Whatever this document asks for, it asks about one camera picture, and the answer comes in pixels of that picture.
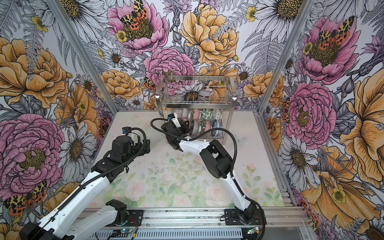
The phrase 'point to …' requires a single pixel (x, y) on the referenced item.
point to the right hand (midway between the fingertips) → (189, 124)
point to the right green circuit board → (255, 230)
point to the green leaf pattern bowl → (205, 114)
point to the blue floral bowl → (216, 124)
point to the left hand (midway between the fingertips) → (141, 147)
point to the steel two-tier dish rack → (206, 100)
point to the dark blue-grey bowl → (185, 114)
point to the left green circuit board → (121, 233)
